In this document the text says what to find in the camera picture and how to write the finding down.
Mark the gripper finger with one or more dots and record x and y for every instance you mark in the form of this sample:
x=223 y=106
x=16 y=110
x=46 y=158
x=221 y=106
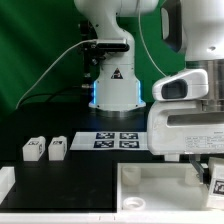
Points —
x=195 y=161

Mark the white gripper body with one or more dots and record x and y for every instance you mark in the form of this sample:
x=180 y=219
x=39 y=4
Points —
x=175 y=128

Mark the white square tabletop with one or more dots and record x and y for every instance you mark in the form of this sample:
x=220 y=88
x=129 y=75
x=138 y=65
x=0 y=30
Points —
x=151 y=187

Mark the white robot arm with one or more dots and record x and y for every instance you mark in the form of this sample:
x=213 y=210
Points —
x=192 y=27

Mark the white sheet with markers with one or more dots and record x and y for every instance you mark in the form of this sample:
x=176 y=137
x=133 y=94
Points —
x=109 y=141

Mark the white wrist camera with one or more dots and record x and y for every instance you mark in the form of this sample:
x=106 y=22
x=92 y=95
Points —
x=188 y=84

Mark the black camera on base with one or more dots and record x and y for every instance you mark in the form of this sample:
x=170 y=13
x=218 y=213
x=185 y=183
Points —
x=111 y=45

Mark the black camera stand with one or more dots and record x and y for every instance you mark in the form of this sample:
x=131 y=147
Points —
x=87 y=32

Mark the white left obstacle bracket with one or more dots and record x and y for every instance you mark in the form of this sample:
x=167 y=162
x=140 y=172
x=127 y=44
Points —
x=7 y=180

